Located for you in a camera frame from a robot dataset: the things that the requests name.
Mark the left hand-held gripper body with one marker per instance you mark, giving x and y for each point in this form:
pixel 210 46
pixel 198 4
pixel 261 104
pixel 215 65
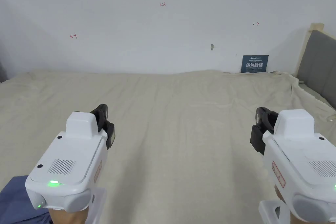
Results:
pixel 68 161

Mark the grey padded headboard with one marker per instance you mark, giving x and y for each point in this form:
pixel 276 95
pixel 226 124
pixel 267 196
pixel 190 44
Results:
pixel 319 66

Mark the dark blue sign card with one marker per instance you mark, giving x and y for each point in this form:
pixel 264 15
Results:
pixel 254 64

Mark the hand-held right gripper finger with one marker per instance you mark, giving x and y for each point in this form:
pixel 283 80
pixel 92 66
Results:
pixel 271 120
pixel 259 116

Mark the person's right hand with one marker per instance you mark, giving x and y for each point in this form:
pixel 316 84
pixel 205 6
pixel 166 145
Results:
pixel 290 216

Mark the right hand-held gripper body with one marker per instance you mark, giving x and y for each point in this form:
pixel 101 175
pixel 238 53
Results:
pixel 302 155

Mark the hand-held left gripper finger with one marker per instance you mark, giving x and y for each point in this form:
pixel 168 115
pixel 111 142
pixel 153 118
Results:
pixel 102 109
pixel 100 125

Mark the bed with beige sheet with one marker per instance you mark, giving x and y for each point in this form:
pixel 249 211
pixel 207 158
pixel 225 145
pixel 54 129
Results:
pixel 178 119

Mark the dark blue garment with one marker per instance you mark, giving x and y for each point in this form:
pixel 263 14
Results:
pixel 15 200

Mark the person's left hand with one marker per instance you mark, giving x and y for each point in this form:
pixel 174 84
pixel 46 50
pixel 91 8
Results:
pixel 68 218

